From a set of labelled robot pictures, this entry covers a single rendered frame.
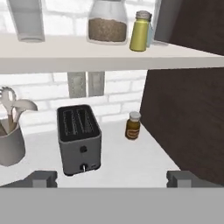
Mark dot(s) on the yellow-green shaker bottle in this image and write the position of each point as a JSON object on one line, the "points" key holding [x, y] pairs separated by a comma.
{"points": [[140, 32]]}

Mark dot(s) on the glass jar with brown grains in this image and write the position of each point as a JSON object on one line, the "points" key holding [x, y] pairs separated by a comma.
{"points": [[107, 24]]}

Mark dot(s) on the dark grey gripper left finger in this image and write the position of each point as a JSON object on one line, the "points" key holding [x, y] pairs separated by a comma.
{"points": [[40, 179]]}

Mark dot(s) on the pale ladle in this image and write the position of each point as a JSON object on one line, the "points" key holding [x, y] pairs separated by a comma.
{"points": [[24, 106]]}

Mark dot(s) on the grey utensil pot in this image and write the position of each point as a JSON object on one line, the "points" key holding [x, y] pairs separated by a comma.
{"points": [[10, 145]]}

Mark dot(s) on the pale slotted spoon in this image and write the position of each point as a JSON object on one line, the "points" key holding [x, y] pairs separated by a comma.
{"points": [[8, 102]]}

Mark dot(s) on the grey two-slot toaster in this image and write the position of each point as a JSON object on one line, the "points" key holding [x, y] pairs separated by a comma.
{"points": [[79, 139]]}

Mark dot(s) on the white wall shelf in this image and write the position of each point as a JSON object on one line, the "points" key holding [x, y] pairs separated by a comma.
{"points": [[102, 57]]}

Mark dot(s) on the pale blue bottle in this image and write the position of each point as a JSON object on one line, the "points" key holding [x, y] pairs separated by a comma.
{"points": [[150, 33]]}

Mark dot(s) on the tall grey canister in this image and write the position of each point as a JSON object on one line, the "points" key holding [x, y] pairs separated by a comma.
{"points": [[26, 19]]}

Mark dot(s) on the amber condiment bottle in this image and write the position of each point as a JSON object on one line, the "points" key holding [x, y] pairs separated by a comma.
{"points": [[133, 127]]}

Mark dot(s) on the dark brown cabinet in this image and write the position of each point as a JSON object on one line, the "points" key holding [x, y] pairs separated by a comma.
{"points": [[186, 116]]}

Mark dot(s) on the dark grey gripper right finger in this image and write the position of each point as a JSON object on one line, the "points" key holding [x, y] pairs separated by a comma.
{"points": [[182, 179]]}

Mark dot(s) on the grey wall socket plate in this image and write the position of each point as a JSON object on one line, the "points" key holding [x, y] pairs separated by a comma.
{"points": [[96, 83], [77, 84]]}

